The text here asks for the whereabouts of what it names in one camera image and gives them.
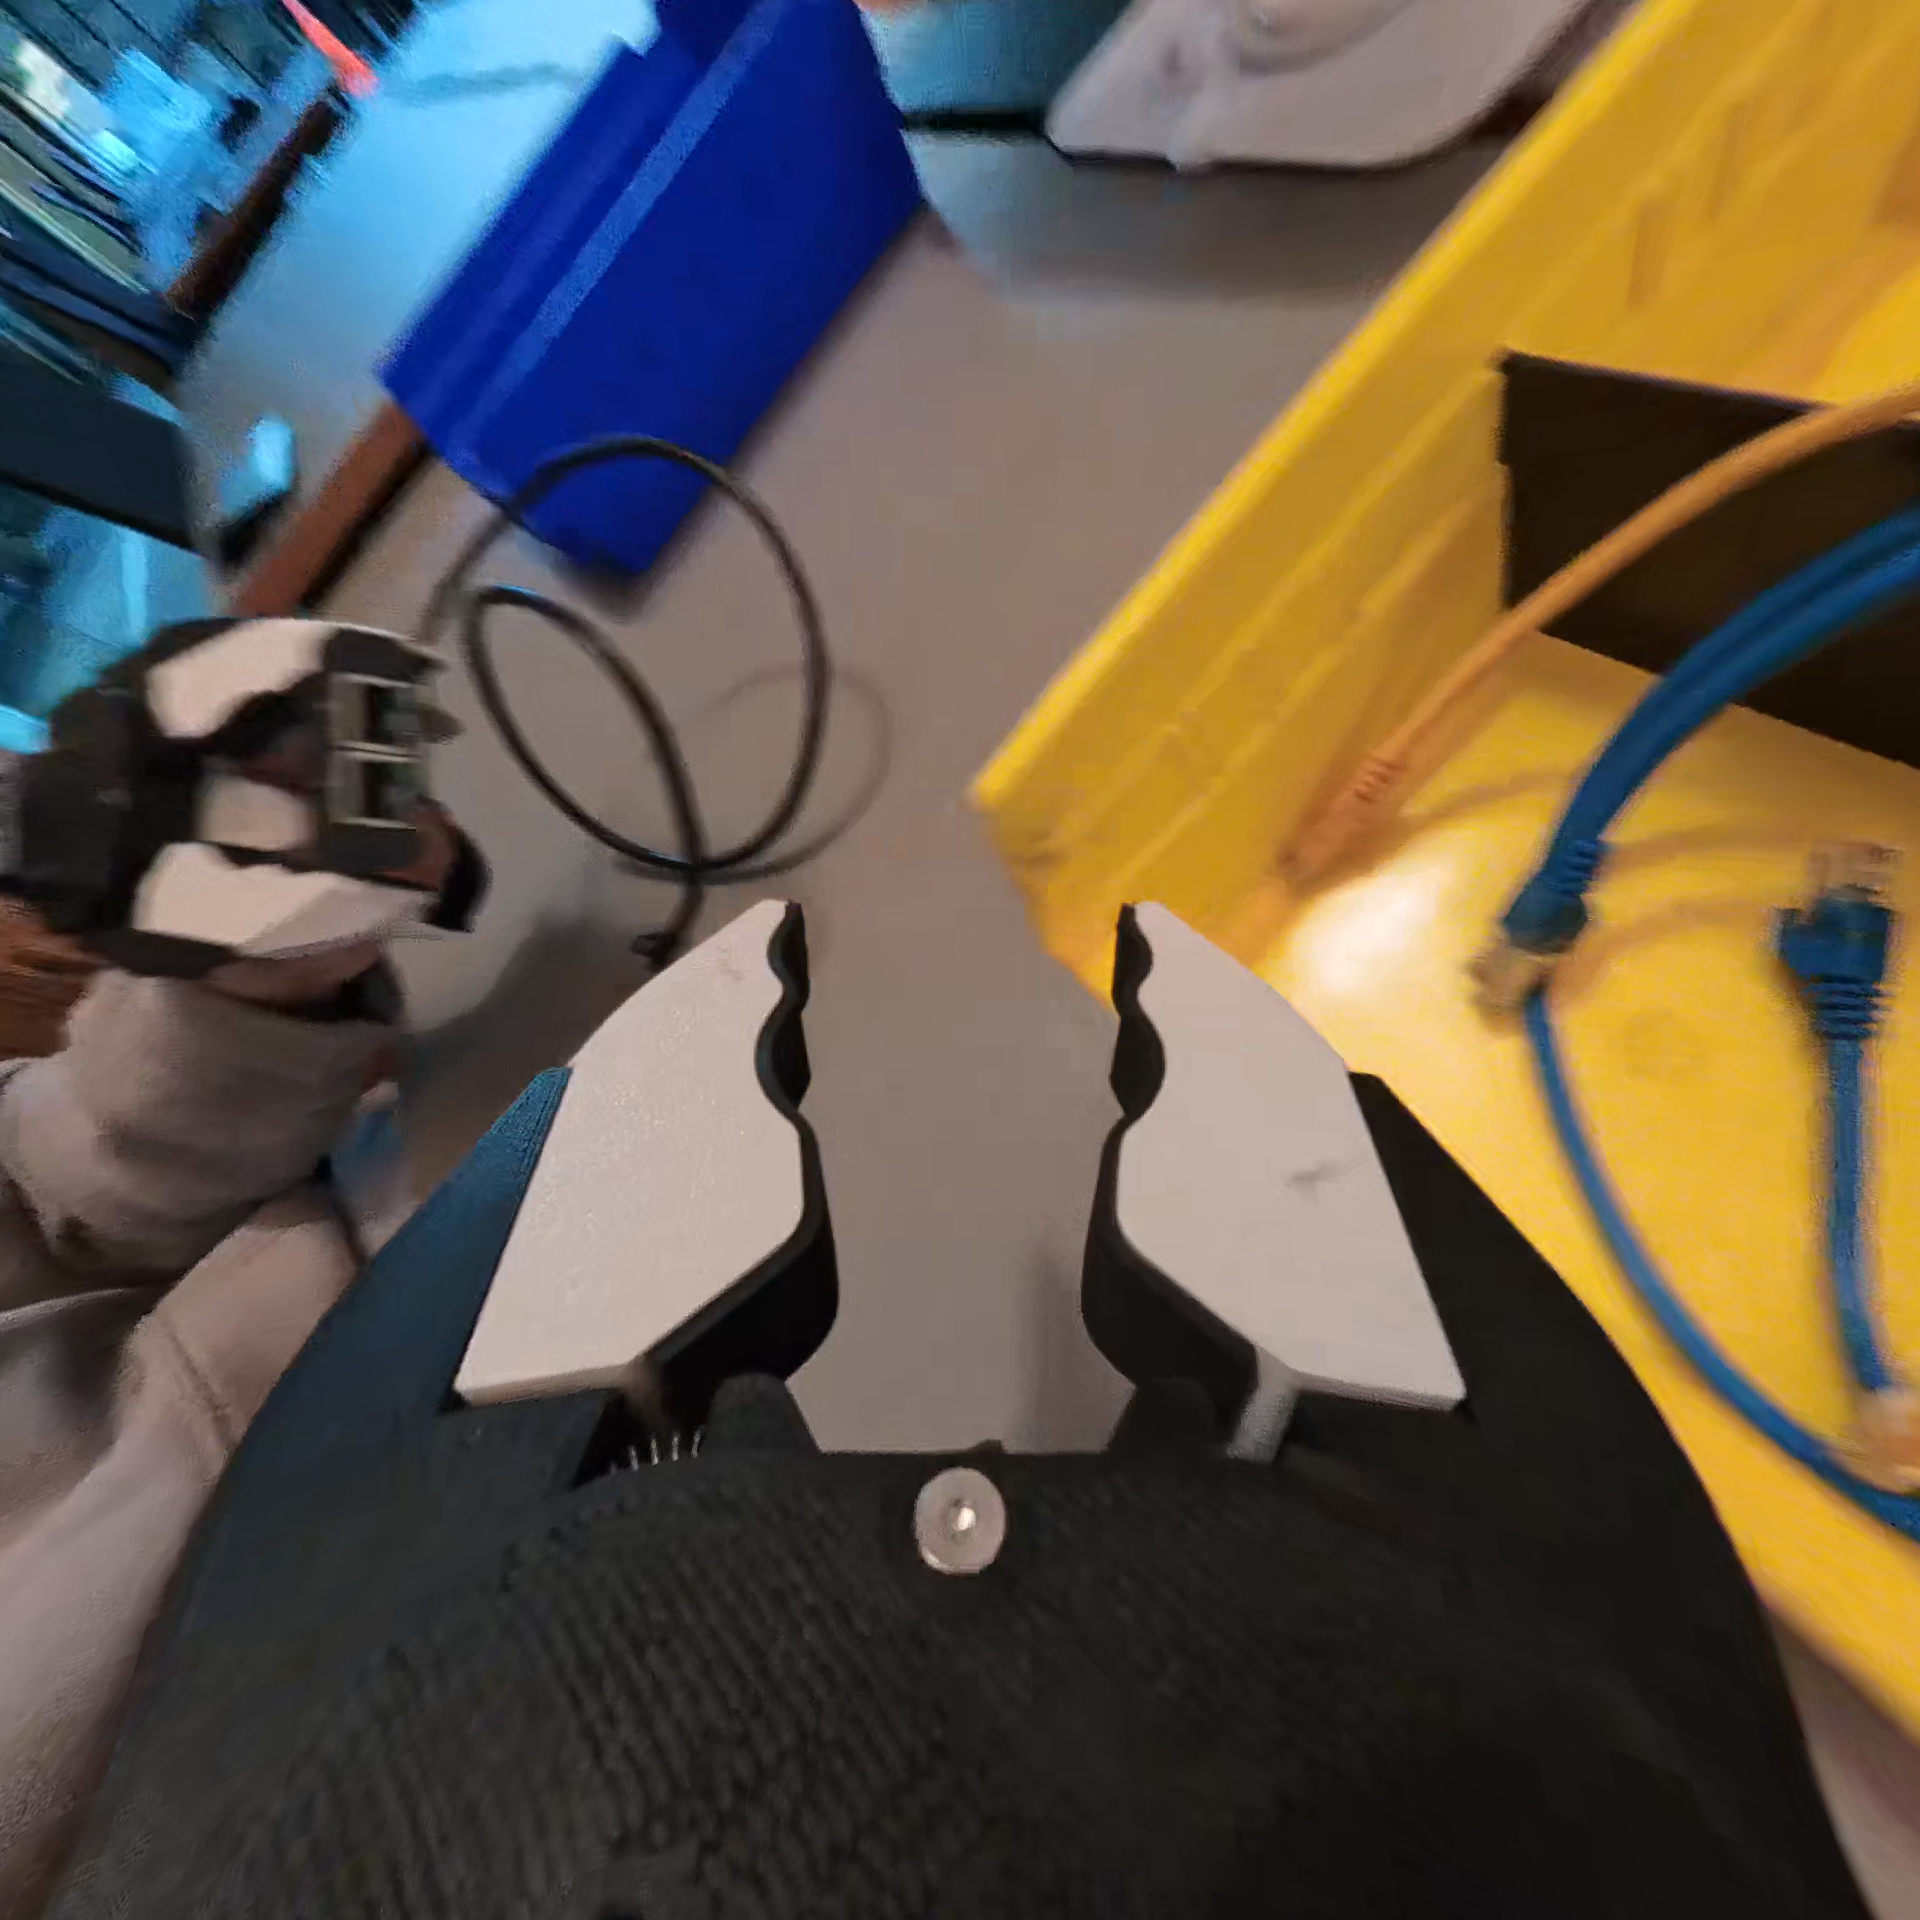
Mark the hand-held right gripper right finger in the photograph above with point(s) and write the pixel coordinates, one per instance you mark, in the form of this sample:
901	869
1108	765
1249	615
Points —
1276	1201

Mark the black network splitter box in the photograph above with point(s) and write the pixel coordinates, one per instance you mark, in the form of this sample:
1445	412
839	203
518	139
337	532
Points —
377	750

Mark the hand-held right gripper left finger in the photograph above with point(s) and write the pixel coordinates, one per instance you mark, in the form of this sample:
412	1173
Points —
661	1201

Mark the blue plastic bin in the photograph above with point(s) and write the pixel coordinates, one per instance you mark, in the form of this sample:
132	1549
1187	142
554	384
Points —
646	270

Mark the person's left forearm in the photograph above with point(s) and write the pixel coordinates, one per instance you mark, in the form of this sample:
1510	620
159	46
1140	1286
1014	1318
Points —
119	1576

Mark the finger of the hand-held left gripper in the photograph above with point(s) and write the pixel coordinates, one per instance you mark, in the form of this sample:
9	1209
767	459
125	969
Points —
254	901
242	676

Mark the white stand base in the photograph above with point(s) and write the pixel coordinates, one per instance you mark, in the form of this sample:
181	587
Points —
1350	91

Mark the yellow plastic bin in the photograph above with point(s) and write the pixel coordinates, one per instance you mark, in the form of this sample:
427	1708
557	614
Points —
1350	525

